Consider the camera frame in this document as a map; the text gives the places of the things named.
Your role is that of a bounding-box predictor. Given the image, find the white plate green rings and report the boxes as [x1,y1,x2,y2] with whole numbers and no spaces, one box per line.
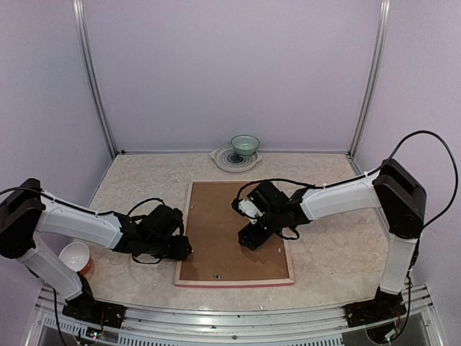
[210,143,263,173]

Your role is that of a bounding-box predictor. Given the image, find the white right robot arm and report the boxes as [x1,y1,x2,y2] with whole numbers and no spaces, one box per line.
[231,159,426,320]

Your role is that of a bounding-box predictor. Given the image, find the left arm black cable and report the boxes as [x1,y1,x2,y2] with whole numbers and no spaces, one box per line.
[0,187,166,221]

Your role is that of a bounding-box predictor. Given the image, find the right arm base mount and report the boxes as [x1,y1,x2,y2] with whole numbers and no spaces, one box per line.
[343,281,407,328]

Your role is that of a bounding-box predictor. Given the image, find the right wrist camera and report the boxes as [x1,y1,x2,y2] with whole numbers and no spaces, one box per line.
[231,198,263,224]

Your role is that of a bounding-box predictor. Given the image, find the aluminium corner post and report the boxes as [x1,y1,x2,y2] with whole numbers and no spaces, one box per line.
[348,0,391,159]
[72,0,118,159]

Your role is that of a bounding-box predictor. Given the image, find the wooden picture frame red edge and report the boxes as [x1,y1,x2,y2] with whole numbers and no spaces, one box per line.
[174,179,295,288]

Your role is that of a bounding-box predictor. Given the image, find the white bowl orange outside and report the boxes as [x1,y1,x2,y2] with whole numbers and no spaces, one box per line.
[58,241,94,275]

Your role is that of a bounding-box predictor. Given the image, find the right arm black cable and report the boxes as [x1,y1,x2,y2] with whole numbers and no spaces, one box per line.
[233,130,459,231]

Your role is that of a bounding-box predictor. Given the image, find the brown backing board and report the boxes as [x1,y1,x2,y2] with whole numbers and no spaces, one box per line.
[179,182,290,281]

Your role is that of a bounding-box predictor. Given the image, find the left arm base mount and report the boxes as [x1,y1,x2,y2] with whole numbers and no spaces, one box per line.
[63,272,126,329]

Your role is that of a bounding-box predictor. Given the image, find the left aluminium corner post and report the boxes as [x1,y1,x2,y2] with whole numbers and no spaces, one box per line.
[72,0,118,159]

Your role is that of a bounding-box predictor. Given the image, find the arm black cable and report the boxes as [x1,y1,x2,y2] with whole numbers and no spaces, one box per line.
[233,130,459,231]
[0,187,166,221]

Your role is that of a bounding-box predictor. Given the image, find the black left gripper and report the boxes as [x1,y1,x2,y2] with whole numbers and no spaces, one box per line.
[144,235,192,260]

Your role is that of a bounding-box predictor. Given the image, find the right aluminium corner post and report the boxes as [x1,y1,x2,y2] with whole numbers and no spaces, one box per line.
[348,0,391,159]

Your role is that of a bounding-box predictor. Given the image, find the green ceramic bowl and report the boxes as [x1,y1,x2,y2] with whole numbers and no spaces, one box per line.
[230,135,260,156]

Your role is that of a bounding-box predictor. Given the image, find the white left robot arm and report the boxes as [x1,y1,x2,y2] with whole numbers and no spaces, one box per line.
[1,178,192,321]

